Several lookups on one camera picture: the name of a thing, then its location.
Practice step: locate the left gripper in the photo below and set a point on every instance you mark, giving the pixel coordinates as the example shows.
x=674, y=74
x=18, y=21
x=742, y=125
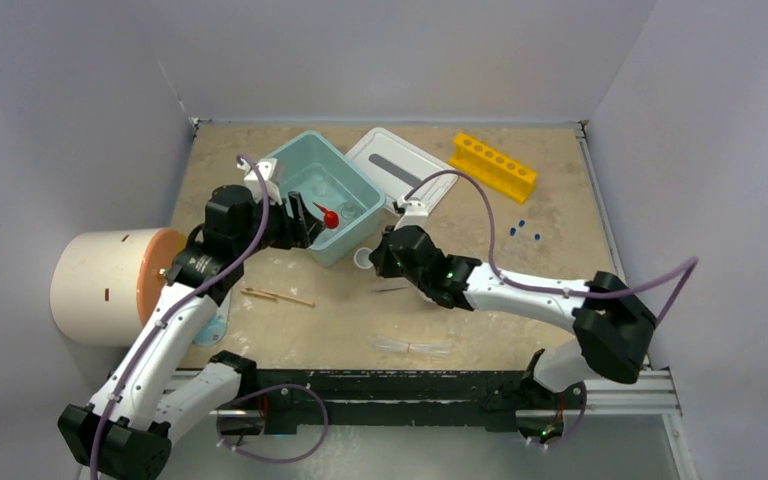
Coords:
x=298, y=229

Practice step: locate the teal plastic bin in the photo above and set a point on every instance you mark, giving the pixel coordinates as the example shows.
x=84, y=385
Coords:
x=322, y=174

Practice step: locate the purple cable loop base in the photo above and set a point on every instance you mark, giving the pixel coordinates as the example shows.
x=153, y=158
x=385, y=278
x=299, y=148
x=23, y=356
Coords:
x=272, y=425

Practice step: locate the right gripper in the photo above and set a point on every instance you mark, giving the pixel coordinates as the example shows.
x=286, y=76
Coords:
x=381, y=258

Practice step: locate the small white crucible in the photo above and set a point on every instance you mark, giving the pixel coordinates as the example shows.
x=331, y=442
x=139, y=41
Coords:
x=362, y=259

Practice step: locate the white cylinder orange end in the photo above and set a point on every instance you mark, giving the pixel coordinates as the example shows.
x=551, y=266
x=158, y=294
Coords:
x=106, y=284

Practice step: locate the white bin lid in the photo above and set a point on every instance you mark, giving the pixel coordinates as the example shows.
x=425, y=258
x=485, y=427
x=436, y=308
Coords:
x=394, y=165

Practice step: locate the yellow test tube rack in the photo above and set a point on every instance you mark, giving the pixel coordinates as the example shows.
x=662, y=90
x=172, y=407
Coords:
x=494, y=169

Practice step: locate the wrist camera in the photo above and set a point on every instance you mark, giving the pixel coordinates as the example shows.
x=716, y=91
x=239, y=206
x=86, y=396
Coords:
x=411, y=212
x=263, y=180

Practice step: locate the white squeeze bottle red nozzle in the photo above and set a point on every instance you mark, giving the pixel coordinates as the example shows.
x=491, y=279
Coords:
x=331, y=219

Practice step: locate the small glass flask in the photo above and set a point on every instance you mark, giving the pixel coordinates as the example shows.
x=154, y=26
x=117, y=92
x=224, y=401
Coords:
x=349, y=211

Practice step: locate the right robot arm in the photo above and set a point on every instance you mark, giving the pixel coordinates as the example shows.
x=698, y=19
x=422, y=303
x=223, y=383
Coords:
x=611, y=334

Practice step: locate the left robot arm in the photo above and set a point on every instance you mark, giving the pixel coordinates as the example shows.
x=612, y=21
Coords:
x=129, y=427

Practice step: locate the wooden stick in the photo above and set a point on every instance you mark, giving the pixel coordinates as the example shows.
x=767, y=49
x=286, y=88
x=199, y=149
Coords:
x=273, y=296

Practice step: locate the blue blister pack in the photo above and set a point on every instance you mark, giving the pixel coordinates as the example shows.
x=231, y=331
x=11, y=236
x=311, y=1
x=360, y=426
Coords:
x=216, y=328

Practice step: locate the black base frame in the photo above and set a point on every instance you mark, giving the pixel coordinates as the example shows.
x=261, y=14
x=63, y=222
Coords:
x=501, y=401

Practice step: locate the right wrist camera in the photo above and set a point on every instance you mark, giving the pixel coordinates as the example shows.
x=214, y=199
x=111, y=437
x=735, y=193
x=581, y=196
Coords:
x=411, y=212

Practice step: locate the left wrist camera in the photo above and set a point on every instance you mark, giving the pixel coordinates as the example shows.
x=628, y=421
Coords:
x=263, y=180

